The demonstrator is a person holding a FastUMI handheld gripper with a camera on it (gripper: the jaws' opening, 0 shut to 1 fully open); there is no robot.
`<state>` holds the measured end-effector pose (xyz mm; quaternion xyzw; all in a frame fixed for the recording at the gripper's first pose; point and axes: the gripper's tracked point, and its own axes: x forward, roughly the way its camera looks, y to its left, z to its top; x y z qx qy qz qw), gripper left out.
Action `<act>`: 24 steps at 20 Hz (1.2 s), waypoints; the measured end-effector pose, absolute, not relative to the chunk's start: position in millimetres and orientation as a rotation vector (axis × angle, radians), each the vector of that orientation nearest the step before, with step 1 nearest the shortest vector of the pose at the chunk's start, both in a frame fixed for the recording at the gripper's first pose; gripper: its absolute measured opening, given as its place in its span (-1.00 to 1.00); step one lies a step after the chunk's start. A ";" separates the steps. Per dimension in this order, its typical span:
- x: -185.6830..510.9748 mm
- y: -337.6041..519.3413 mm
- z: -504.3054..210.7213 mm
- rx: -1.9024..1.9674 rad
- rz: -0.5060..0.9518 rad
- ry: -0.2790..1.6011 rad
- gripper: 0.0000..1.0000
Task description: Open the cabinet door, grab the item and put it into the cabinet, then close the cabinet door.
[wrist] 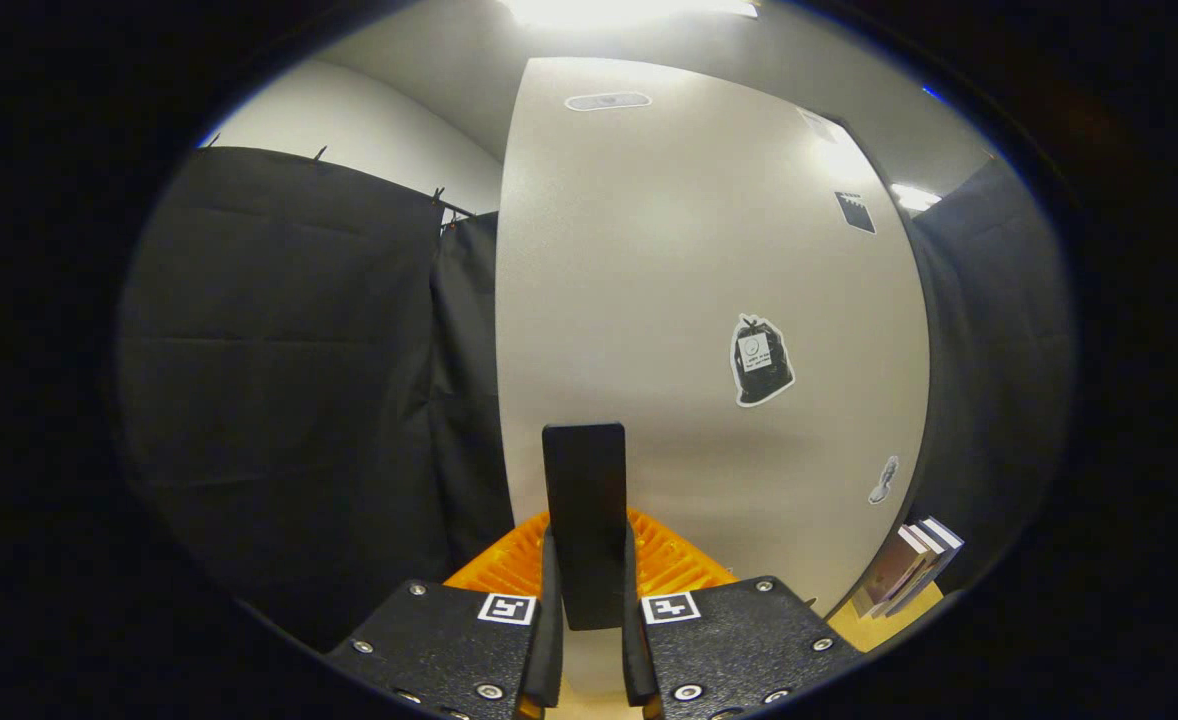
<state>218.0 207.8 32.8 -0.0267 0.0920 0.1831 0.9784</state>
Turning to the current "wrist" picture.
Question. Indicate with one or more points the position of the large ceiling light panel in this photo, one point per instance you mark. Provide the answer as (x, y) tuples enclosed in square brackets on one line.
[(629, 10)]

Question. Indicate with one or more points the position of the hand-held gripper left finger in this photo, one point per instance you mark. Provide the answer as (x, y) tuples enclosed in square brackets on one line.
[(547, 640)]

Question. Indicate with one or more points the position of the beige cabinet door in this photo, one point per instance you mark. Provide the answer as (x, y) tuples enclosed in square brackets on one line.
[(649, 300)]

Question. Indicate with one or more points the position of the black backdrop cloth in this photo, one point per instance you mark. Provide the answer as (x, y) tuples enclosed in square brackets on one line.
[(299, 400)]

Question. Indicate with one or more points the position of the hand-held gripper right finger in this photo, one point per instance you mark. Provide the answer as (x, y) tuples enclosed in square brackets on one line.
[(634, 640)]

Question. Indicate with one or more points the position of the thin white book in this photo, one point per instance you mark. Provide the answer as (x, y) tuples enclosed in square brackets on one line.
[(921, 560)]

